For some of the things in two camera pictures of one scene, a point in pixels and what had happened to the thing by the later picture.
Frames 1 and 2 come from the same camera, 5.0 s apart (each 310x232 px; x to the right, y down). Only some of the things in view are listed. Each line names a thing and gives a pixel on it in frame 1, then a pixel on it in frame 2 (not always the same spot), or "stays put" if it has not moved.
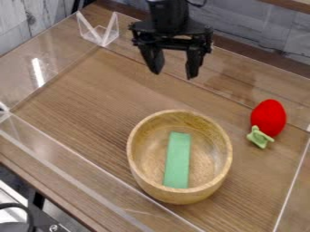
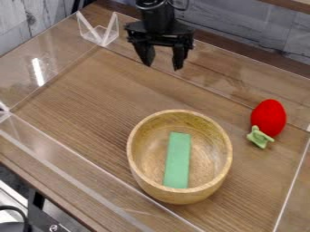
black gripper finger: [196, 56] -> [180, 53]
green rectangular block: [179, 160] stays put
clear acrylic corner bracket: [100, 35] stays put
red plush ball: [269, 116] stays put
